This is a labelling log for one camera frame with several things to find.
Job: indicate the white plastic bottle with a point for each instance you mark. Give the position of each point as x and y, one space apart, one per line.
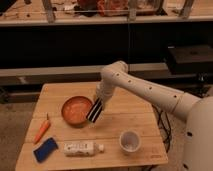
83 148

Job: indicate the blue eraser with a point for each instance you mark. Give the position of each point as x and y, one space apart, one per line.
45 149

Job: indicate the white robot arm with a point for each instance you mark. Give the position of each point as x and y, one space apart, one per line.
195 111

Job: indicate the orange bowl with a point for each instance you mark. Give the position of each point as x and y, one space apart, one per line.
75 110

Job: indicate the black box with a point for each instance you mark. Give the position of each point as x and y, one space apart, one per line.
190 59

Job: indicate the white paper cup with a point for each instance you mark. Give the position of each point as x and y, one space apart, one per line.
129 142

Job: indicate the black striped gripper finger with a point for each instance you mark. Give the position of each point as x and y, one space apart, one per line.
93 108
96 112

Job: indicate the wooden table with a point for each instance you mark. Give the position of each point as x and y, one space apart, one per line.
123 112

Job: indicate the long wooden shelf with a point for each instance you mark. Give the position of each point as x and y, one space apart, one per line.
98 12

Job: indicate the orange carrot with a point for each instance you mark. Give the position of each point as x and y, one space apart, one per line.
43 128

